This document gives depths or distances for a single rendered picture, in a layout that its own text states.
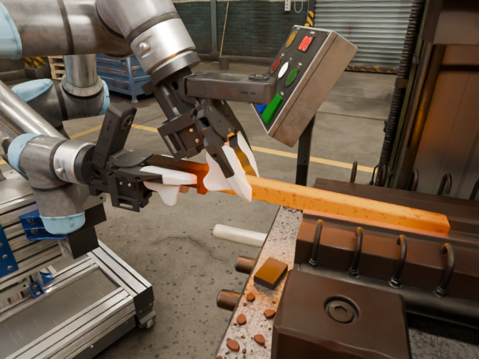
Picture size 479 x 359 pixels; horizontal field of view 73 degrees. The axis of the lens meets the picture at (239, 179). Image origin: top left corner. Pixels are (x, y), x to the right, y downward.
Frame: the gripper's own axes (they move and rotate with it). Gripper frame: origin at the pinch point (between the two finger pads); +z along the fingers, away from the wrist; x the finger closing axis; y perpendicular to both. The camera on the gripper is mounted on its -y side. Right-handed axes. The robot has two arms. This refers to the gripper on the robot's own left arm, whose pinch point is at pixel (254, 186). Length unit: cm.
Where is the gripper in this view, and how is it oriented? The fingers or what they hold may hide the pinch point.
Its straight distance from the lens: 47.2
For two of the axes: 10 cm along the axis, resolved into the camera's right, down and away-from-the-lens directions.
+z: 4.6, 8.5, 2.6
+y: -8.2, 3.0, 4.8
